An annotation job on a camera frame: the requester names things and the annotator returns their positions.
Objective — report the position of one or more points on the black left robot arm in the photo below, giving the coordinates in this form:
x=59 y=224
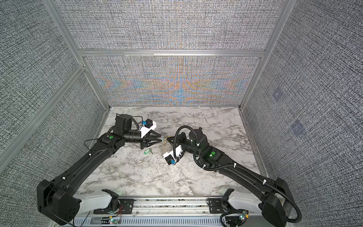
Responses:
x=55 y=199

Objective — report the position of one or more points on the green capped key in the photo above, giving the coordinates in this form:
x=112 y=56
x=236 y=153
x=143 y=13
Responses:
x=148 y=151

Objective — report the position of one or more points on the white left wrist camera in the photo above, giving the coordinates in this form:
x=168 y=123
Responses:
x=147 y=126

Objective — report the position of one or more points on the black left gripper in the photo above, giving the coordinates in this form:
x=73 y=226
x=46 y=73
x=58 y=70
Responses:
x=146 y=141

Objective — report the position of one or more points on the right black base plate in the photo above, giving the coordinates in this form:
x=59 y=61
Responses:
x=219 y=206

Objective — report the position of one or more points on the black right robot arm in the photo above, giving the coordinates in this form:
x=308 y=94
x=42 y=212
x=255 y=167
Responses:
x=276 y=201

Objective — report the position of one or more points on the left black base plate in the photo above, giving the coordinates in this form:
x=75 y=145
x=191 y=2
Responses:
x=123 y=206

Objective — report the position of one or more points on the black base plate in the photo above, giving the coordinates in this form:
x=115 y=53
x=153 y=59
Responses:
x=219 y=206
x=123 y=206

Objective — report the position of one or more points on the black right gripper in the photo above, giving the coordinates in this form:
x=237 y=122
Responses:
x=179 y=139

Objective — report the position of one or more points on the aluminium front rail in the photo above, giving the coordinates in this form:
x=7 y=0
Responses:
x=169 y=205

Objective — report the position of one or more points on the aluminium enclosure frame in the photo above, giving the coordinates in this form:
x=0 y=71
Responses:
x=67 y=68

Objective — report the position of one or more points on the slotted grey cable duct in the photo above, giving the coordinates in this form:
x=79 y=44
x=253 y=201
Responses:
x=145 y=221

